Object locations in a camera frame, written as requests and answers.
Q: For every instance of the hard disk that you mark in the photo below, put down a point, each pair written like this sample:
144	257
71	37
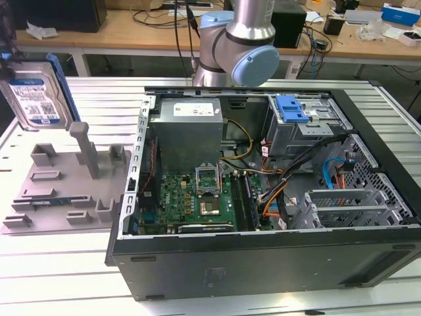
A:
33	98

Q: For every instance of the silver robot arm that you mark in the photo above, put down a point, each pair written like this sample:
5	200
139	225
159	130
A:
250	33

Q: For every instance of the metal disk bay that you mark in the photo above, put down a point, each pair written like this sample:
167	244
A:
345	197

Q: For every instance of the white crumpled plastic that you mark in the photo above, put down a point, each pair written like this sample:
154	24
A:
41	31

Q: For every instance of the large black box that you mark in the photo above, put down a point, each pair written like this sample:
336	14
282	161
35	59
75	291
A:
65	14

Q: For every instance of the wooden desk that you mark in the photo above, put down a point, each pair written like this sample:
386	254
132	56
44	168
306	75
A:
115	36

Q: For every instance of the grey parts rack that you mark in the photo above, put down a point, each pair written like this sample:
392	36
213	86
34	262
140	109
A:
65	184

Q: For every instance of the RAM stick on rack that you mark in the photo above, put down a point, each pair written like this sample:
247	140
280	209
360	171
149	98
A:
46	201

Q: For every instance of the grey power supply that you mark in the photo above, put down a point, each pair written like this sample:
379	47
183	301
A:
184	138

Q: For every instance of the green motherboard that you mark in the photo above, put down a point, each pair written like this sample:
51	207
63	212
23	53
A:
174	197

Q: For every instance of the CPU socket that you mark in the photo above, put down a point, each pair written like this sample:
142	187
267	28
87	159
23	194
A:
210	207

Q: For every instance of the black graphics card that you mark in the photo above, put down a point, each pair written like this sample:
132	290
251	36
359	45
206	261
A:
205	228

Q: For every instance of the black speaker box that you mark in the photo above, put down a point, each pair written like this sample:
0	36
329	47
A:
291	29

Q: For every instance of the black RAM slot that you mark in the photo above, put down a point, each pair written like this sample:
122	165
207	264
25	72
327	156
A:
237	204

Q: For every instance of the metal drive cage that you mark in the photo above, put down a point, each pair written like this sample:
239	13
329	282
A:
286	138

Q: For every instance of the RAM stick in slot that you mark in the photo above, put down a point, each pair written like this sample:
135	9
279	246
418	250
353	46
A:
251	204

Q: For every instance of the black PC case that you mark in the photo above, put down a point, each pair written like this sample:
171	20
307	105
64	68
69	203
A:
230	263

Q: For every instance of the small black box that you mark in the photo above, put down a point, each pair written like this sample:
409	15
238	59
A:
333	26

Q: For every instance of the grey flat device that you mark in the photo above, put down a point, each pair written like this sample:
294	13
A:
361	16

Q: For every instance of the clear plastic bag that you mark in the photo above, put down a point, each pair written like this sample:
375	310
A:
371	31

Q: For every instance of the blue cardboard box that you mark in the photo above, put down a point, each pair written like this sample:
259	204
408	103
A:
401	14

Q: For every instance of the white open box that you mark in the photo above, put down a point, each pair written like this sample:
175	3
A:
409	37

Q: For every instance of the blue plastic drive bracket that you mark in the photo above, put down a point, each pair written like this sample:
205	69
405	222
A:
289	110

